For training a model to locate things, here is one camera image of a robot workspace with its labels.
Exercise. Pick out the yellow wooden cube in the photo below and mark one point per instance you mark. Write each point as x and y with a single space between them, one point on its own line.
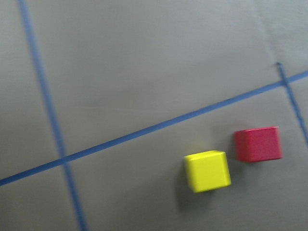
207 171

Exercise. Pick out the red wooden cube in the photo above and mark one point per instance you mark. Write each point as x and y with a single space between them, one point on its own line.
258 144

